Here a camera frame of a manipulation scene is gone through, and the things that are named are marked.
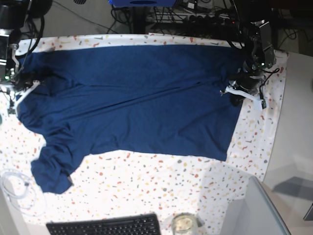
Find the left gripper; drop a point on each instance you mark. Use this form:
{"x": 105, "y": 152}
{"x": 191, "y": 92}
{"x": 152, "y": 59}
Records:
{"x": 244, "y": 81}

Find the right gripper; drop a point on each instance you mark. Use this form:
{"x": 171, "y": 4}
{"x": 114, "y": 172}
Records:
{"x": 23, "y": 81}

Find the navy blue t-shirt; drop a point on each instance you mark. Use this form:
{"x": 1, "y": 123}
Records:
{"x": 147, "y": 99}

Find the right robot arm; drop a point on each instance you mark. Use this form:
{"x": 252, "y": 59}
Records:
{"x": 18, "y": 18}

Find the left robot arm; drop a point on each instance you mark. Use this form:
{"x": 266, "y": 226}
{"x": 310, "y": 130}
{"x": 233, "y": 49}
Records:
{"x": 251, "y": 23}

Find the terrazzo pattern table cover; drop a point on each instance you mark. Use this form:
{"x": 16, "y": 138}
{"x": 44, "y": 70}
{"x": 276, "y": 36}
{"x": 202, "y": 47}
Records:
{"x": 124, "y": 183}

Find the grey laptop computer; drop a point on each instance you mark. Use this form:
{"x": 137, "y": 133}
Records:
{"x": 255, "y": 214}

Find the blue box with oval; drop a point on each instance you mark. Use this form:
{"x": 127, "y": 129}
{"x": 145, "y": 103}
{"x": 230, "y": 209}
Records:
{"x": 143, "y": 3}

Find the clear glass jar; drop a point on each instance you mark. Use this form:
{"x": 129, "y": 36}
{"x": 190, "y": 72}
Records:
{"x": 184, "y": 224}

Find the black computer keyboard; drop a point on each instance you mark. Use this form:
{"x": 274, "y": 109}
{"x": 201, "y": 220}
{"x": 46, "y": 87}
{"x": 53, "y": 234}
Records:
{"x": 147, "y": 224}

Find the black wire rack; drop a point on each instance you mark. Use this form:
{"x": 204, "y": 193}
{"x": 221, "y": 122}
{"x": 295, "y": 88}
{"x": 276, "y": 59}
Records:
{"x": 178, "y": 15}

